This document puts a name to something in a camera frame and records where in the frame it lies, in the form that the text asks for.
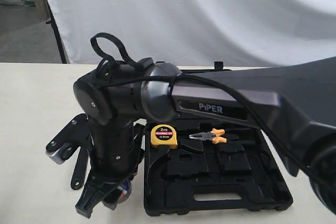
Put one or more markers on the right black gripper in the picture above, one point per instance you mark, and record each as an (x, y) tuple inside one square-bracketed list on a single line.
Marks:
[(114, 151)]

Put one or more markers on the black electrical tape roll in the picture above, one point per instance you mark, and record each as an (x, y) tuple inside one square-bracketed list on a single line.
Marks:
[(126, 186)]

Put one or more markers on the adjustable wrench black handle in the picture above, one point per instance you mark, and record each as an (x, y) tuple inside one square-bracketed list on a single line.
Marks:
[(79, 174)]

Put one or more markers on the black plastic tool case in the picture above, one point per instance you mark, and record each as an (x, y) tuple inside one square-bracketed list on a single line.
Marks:
[(200, 175)]

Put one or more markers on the orange handled pliers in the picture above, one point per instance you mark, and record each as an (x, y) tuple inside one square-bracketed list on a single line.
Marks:
[(215, 136)]

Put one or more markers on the right black Piper robot arm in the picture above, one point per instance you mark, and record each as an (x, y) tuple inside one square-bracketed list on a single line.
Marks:
[(293, 105)]

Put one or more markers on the yellow tape measure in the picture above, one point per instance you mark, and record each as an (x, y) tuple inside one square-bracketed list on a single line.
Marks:
[(163, 134)]

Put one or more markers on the black backdrop stand pole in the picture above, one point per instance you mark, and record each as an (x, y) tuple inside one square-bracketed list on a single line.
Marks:
[(48, 16)]

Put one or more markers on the white backdrop cloth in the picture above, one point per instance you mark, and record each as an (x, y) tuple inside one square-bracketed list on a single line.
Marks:
[(256, 33)]

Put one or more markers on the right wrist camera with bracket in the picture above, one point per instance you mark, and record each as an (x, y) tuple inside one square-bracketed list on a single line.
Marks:
[(74, 134)]

